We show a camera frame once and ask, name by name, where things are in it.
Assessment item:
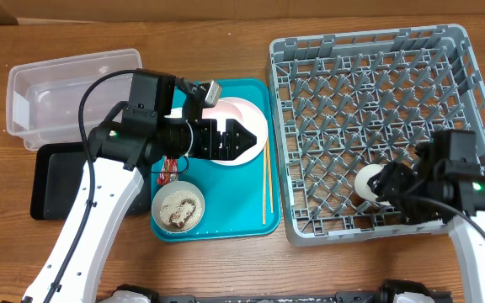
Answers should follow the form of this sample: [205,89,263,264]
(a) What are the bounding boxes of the white round plate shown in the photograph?
[213,97,269,166]

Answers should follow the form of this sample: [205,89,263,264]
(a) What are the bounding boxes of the pink bowl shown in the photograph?
[202,100,243,122]

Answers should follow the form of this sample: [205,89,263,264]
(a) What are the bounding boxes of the small white cup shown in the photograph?
[354,164,391,207]

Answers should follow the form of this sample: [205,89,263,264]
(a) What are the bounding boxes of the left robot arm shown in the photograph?
[22,69,257,303]

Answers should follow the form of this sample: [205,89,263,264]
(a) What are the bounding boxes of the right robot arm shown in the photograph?
[355,130,485,302]

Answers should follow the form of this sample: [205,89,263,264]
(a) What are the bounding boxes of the grey dishwasher rack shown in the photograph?
[268,24,485,247]

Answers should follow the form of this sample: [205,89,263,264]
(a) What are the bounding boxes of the crumpled white napkin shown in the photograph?
[167,108,182,119]

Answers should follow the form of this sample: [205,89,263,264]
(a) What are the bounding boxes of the red snack wrapper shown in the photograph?
[157,157,179,186]

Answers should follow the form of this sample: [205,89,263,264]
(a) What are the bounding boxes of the teal serving tray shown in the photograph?
[151,78,281,242]

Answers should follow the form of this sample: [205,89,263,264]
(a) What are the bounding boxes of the bowl with rice leftovers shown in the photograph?
[152,181,205,234]

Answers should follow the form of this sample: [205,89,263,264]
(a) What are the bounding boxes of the black plastic tray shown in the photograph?
[29,142,151,221]

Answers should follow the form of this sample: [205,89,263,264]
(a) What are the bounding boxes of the clear plastic bin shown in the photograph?
[6,49,142,151]

